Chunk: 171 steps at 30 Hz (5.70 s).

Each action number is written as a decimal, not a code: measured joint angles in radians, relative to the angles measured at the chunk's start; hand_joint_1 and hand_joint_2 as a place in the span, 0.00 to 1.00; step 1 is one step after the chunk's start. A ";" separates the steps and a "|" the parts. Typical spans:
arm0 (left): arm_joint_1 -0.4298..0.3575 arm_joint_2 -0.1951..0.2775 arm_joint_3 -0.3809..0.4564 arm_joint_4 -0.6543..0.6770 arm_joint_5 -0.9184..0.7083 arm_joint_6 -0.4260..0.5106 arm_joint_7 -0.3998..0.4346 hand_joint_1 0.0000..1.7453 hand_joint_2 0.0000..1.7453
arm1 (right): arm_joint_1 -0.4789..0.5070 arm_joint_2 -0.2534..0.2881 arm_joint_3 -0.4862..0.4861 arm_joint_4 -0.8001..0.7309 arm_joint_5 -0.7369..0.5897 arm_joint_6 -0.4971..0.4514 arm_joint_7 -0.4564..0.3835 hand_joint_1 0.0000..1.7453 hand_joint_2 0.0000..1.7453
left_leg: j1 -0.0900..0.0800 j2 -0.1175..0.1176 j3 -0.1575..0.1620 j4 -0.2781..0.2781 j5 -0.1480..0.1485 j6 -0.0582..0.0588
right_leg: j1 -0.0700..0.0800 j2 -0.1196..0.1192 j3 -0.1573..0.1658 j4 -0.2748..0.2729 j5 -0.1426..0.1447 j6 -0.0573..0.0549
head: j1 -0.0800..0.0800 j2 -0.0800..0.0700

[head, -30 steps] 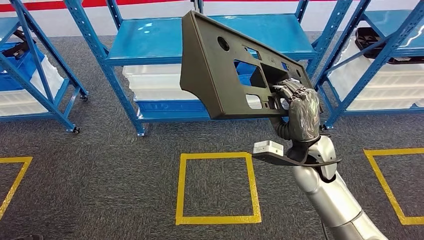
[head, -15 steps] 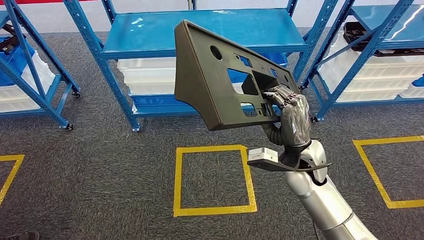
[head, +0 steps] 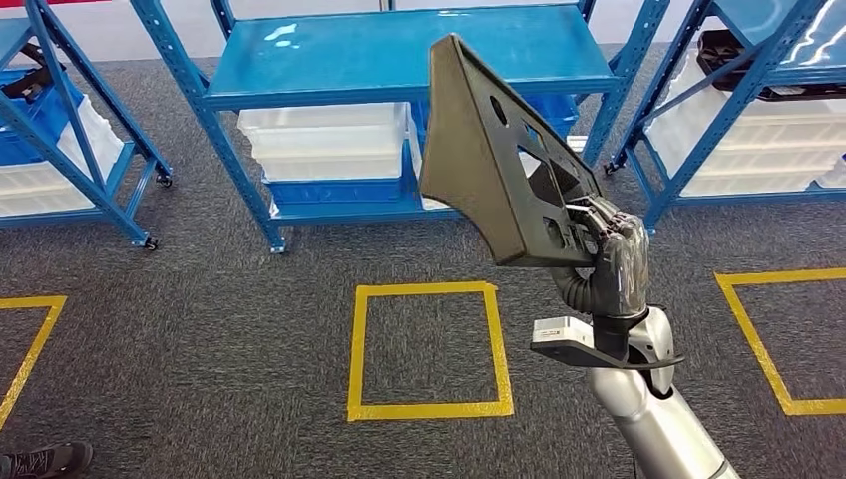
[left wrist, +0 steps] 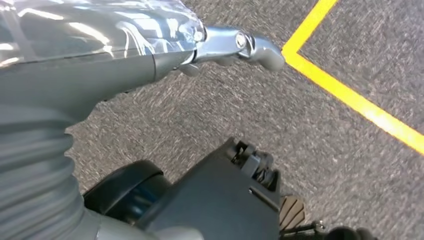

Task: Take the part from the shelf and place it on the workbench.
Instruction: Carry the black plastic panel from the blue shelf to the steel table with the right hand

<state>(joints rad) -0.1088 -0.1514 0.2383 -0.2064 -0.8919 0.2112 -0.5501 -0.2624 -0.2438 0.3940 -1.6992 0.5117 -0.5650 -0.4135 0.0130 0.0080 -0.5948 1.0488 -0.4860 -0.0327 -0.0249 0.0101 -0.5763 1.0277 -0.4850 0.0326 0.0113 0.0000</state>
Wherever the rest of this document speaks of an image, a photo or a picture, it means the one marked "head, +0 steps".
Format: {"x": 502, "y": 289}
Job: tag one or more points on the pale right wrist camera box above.
{"x": 562, "y": 330}

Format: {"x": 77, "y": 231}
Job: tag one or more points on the blue metal shelf rack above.
{"x": 396, "y": 53}
{"x": 10, "y": 36}
{"x": 753, "y": 16}

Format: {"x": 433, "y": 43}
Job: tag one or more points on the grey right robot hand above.
{"x": 624, "y": 271}

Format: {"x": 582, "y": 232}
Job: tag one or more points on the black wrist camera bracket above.
{"x": 581, "y": 357}

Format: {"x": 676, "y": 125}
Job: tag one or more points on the white plastic crate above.
{"x": 324, "y": 139}
{"x": 423, "y": 172}

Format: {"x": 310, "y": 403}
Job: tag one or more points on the red barrier belt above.
{"x": 40, "y": 2}

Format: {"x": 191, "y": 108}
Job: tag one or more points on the person's foot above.
{"x": 46, "y": 461}

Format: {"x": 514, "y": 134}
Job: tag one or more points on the black plastic panel with cutouts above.
{"x": 463, "y": 165}

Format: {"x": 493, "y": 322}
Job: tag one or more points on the yellow floor tape square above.
{"x": 26, "y": 357}
{"x": 429, "y": 410}
{"x": 760, "y": 350}

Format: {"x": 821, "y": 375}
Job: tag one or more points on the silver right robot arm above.
{"x": 648, "y": 423}

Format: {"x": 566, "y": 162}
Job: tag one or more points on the white stacked plastic crates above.
{"x": 760, "y": 145}
{"x": 40, "y": 192}

